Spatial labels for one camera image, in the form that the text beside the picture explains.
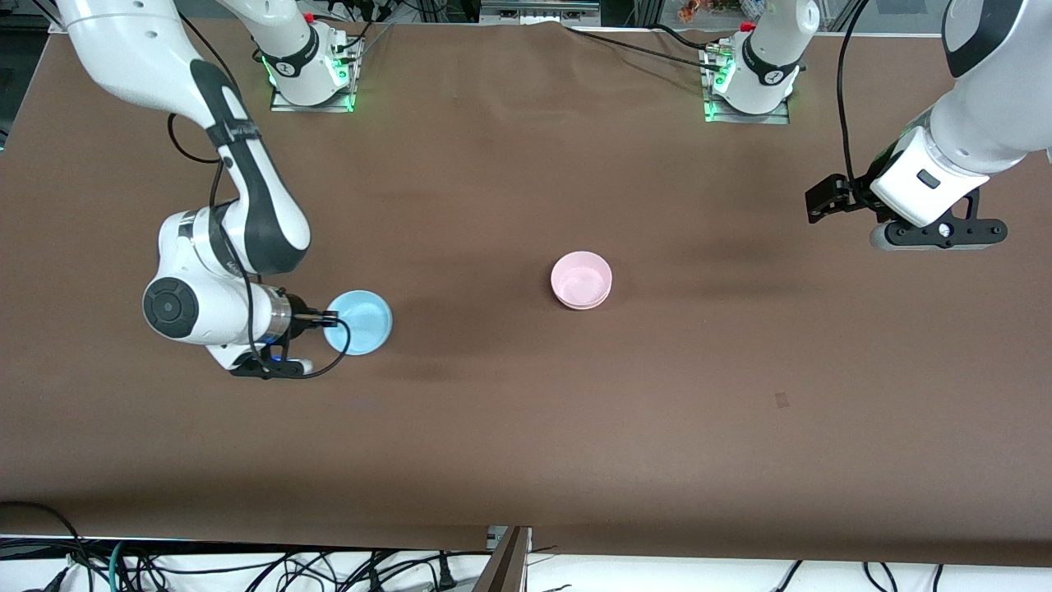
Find blue bowl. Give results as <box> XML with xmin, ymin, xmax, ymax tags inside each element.
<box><xmin>323</xmin><ymin>289</ymin><xmax>394</xmax><ymax>356</ymax></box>

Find pink bowl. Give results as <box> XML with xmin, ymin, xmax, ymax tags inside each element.
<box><xmin>550</xmin><ymin>251</ymin><xmax>613</xmax><ymax>309</ymax></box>

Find white bowl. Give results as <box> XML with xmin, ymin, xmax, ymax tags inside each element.
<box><xmin>556</xmin><ymin>288</ymin><xmax>612</xmax><ymax>312</ymax></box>

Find brown table cover sheet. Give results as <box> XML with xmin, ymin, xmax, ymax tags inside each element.
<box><xmin>0</xmin><ymin>15</ymin><xmax>1052</xmax><ymax>568</ymax></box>

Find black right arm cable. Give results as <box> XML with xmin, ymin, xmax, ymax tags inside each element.
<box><xmin>168</xmin><ymin>12</ymin><xmax>353</xmax><ymax>381</ymax></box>

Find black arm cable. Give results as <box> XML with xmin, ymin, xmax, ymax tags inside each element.
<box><xmin>168</xmin><ymin>12</ymin><xmax>353</xmax><ymax>381</ymax></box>
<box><xmin>837</xmin><ymin>0</ymin><xmax>872</xmax><ymax>202</ymax></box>

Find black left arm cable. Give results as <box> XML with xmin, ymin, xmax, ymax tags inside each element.
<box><xmin>837</xmin><ymin>0</ymin><xmax>872</xmax><ymax>202</ymax></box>

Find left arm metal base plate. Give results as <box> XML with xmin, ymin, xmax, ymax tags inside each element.
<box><xmin>703</xmin><ymin>41</ymin><xmax>791</xmax><ymax>126</ymax></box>

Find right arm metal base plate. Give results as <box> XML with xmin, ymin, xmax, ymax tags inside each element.
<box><xmin>270</xmin><ymin>33</ymin><xmax>359</xmax><ymax>113</ymax></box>

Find short black table cable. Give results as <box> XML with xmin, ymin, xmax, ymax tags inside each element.
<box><xmin>653</xmin><ymin>23</ymin><xmax>732</xmax><ymax>54</ymax></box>

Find long black table cable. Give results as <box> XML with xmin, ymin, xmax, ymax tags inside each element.
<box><xmin>567</xmin><ymin>27</ymin><xmax>728</xmax><ymax>73</ymax></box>

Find aluminium profile post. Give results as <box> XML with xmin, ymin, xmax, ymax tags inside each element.
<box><xmin>471</xmin><ymin>526</ymin><xmax>533</xmax><ymax>592</ymax></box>

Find black looped floor cable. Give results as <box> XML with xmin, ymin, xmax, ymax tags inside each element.
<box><xmin>0</xmin><ymin>500</ymin><xmax>85</xmax><ymax>592</ymax></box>

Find aluminium frame rail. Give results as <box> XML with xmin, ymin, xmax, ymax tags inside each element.
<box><xmin>479</xmin><ymin>0</ymin><xmax>602</xmax><ymax>25</ymax></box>

